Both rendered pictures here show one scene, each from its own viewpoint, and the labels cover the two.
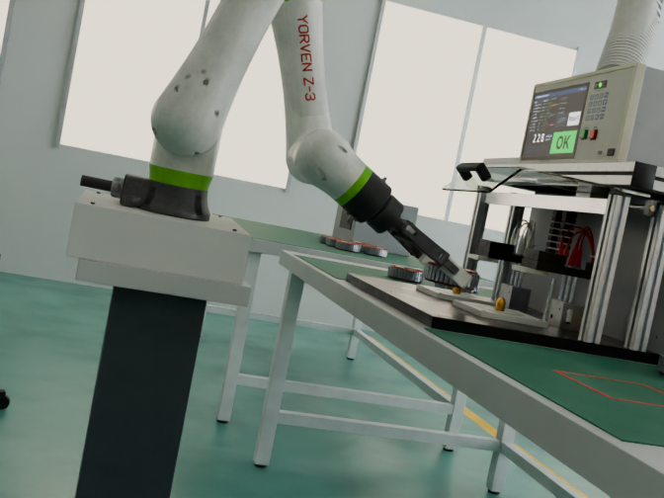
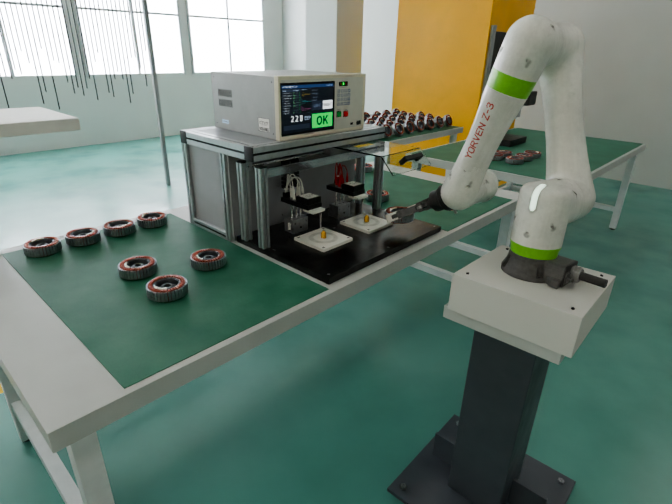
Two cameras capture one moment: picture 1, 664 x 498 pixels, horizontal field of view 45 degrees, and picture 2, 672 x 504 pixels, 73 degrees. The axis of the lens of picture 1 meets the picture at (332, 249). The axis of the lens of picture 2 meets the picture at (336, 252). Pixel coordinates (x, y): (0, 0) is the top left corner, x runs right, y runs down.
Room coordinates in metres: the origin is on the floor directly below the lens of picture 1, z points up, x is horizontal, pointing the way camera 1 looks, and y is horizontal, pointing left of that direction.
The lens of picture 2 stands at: (2.71, 0.97, 1.40)
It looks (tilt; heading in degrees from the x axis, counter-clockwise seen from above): 24 degrees down; 236
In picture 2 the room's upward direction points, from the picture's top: 1 degrees clockwise
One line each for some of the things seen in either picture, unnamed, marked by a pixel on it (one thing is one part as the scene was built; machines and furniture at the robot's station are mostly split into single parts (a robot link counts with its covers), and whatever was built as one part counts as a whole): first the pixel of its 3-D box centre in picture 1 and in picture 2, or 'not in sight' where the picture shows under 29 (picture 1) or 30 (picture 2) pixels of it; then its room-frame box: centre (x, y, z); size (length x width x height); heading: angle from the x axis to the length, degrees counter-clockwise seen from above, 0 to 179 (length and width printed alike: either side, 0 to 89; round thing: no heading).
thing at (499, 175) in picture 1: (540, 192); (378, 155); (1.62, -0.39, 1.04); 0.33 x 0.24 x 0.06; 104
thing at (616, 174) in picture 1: (630, 192); (288, 134); (1.87, -0.65, 1.09); 0.68 x 0.44 x 0.05; 14
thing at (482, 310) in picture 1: (498, 312); (366, 222); (1.68, -0.37, 0.78); 0.15 x 0.15 x 0.01; 14
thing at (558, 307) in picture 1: (562, 313); (339, 209); (1.71, -0.51, 0.80); 0.07 x 0.05 x 0.06; 14
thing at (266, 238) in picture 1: (314, 312); not in sight; (4.15, 0.02, 0.38); 1.85 x 1.10 x 0.75; 14
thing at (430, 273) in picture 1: (451, 275); (399, 214); (1.62, -0.24, 0.84); 0.11 x 0.11 x 0.04
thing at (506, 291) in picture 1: (513, 296); (296, 223); (1.95, -0.45, 0.80); 0.07 x 0.05 x 0.06; 14
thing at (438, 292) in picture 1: (456, 295); (323, 239); (1.92, -0.31, 0.78); 0.15 x 0.15 x 0.01; 14
